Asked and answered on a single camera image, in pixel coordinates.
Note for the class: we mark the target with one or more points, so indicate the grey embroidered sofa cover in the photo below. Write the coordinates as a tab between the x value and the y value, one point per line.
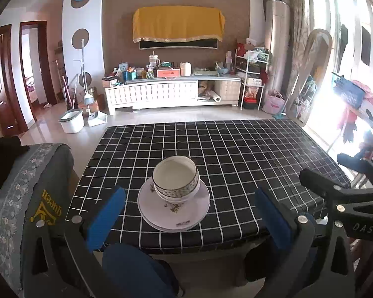
37	188

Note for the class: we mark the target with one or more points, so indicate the white dustpan with broom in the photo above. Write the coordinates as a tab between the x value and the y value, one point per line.
94	118

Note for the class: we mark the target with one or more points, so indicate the pink tote bag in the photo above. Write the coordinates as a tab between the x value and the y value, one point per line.
273	103

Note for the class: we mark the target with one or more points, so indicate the silver standing air conditioner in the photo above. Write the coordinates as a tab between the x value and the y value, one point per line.
277	34

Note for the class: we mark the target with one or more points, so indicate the white tv cabinet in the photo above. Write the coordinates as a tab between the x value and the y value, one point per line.
165	93

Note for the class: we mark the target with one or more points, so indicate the white mop bucket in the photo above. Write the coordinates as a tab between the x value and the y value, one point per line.
72	121

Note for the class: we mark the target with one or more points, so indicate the white metal shelf rack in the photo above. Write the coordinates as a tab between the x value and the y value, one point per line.
251	66

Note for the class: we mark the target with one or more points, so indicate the yellow cloth covered television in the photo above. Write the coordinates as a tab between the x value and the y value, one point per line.
171	26

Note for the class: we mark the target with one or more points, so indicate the black white checkered tablecloth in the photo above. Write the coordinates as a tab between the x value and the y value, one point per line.
234	157

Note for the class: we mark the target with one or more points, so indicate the dark red wooden door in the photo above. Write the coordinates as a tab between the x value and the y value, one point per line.
11	118

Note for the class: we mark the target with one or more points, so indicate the floral patterned bowl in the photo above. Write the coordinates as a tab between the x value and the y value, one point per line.
176	176

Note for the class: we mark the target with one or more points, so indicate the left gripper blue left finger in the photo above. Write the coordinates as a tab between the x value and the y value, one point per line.
102	217

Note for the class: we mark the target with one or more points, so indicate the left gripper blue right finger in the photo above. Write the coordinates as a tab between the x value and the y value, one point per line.
277	218

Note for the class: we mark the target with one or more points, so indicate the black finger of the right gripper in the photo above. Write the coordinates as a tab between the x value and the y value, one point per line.
324	186
362	166

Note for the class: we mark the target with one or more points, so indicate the blue plastic basket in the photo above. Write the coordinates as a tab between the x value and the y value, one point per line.
351	93

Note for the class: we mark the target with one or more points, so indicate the orange storage box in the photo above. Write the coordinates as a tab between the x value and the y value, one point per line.
168	73

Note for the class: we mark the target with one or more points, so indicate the pink flower white plate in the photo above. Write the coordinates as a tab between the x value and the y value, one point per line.
170	230

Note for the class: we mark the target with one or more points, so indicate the standing arched mirror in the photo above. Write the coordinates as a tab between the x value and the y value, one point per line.
310	75

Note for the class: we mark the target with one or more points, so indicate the paper towel roll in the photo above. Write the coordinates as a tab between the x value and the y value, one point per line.
214	96

